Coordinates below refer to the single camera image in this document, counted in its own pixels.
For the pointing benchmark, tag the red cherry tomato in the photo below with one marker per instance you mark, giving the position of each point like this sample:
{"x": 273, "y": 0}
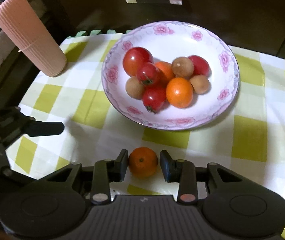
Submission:
{"x": 148, "y": 74}
{"x": 201, "y": 66}
{"x": 154, "y": 98}

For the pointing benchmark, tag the small orange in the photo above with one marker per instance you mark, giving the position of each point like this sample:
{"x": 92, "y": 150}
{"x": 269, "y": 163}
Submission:
{"x": 166, "y": 72}

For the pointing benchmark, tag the orange kumquat top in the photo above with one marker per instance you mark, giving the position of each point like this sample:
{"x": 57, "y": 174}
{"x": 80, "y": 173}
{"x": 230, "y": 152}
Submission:
{"x": 179, "y": 92}

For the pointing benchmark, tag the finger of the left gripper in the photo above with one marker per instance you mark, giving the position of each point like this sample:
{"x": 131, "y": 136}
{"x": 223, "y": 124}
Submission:
{"x": 27, "y": 127}

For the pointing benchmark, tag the green white checkered tablecloth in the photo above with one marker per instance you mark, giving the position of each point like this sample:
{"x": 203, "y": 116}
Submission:
{"x": 248, "y": 138}

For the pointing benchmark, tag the green foam mat edge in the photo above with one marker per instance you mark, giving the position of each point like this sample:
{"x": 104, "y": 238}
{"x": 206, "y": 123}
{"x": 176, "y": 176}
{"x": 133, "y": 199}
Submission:
{"x": 98, "y": 34}

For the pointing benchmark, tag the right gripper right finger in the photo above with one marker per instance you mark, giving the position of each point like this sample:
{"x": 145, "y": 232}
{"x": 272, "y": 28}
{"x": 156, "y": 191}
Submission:
{"x": 182, "y": 172}

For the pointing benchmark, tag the large red tomato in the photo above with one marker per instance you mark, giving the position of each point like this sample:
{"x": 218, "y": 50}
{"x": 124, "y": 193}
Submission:
{"x": 134, "y": 58}

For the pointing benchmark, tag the brown longan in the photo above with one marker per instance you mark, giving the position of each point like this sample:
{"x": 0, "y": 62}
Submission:
{"x": 182, "y": 67}
{"x": 200, "y": 83}
{"x": 134, "y": 88}

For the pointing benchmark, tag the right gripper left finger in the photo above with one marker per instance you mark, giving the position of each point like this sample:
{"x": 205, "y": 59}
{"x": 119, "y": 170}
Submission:
{"x": 105, "y": 172}

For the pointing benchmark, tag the orange kumquat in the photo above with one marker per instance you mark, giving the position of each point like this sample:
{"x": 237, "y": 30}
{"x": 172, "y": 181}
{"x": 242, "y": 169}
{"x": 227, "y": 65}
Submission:
{"x": 179, "y": 92}
{"x": 143, "y": 162}

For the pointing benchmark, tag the red cherry tomato front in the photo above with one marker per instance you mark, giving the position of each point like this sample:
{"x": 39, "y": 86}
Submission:
{"x": 201, "y": 66}

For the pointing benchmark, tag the dark wooden cabinet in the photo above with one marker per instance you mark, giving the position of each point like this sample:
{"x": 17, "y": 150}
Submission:
{"x": 253, "y": 24}

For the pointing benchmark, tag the white floral porcelain plate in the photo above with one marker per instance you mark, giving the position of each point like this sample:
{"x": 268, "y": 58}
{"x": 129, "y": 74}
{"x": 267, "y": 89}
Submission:
{"x": 167, "y": 41}

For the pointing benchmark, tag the pink ribbed cylinder container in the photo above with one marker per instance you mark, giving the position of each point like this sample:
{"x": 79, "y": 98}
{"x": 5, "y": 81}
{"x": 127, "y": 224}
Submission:
{"x": 21, "y": 24}

